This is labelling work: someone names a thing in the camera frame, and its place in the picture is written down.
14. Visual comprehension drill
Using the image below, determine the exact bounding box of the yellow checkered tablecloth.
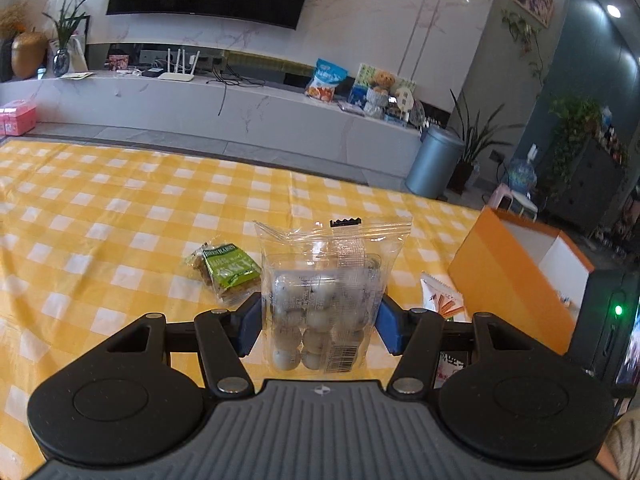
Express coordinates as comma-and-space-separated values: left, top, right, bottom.
1, 139, 477, 479

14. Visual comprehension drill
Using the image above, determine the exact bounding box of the white orange snack packet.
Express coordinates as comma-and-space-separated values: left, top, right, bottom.
420, 272, 470, 322

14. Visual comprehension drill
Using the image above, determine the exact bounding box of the black device with green light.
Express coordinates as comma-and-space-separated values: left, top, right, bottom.
567, 270, 639, 388

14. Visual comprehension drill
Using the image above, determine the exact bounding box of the brown round vase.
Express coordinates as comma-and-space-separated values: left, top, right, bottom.
11, 32, 49, 79

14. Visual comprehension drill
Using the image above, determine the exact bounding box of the pink box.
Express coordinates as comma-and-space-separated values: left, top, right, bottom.
0, 100, 37, 136

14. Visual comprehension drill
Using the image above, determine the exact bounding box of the orange storage box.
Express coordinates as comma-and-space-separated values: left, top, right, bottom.
448, 207, 594, 354

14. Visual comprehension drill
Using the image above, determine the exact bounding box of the green nut snack packet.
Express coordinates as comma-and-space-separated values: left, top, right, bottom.
184, 242, 262, 307

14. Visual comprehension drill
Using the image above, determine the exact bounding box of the white wifi router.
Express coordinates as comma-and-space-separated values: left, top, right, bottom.
158, 48, 201, 82

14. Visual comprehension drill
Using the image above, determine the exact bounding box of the small plant in glass vase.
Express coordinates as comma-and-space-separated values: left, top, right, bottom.
43, 0, 89, 77

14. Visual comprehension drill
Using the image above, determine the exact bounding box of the clear bag of white balls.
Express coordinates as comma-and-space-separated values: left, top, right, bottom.
255, 217, 412, 375

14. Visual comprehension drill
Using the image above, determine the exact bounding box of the blue chips bag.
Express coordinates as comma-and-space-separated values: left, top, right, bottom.
305, 58, 348, 103

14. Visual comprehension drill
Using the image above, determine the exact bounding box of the white round stool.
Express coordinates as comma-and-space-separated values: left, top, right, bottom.
508, 191, 538, 221

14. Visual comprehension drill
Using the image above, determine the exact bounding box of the tall leafy potted plant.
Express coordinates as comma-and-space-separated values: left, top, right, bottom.
447, 91, 525, 195

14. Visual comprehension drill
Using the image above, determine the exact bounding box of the grey blue trash bin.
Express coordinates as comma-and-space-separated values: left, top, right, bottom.
406, 125, 464, 200

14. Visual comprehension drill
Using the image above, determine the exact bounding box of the green white poster card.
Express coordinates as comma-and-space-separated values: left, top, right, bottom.
348, 63, 416, 122

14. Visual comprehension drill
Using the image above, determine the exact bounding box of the blue water jug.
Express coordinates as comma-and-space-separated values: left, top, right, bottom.
502, 144, 538, 198

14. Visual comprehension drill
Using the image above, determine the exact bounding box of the dark cabinet with plants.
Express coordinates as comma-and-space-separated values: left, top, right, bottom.
539, 96, 628, 234

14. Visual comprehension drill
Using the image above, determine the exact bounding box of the white marble tv console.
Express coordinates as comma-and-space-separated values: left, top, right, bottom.
1, 72, 421, 178

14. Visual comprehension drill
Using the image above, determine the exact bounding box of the teddy bear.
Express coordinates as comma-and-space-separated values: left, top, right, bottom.
363, 70, 396, 119

